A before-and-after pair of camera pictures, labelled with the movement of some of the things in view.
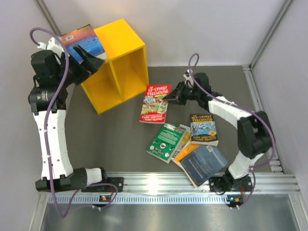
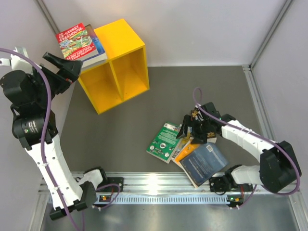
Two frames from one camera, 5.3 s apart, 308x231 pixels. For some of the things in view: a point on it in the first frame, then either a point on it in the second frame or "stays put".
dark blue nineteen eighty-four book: [203, 162] stays put
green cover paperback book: [166, 144] stays put
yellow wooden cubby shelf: [125, 73] stays put
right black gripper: [177, 94] -> [198, 138]
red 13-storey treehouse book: [154, 107] -> [75, 43]
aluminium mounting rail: [173, 183] stays put
